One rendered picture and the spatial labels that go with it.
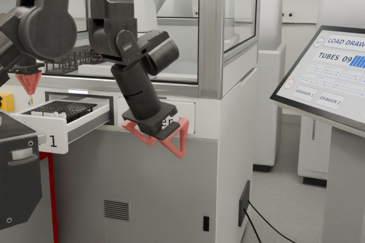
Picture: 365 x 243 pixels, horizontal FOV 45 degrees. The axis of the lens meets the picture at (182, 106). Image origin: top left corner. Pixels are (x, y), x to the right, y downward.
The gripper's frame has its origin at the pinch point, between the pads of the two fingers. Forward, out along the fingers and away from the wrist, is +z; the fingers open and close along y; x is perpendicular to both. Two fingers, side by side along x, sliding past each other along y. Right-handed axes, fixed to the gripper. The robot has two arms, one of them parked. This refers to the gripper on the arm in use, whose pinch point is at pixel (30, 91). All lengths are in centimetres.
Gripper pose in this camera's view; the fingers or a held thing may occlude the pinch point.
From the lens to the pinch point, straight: 156.1
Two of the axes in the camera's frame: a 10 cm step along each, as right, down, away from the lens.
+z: 0.3, 9.7, 2.5
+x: -9.5, -0.5, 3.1
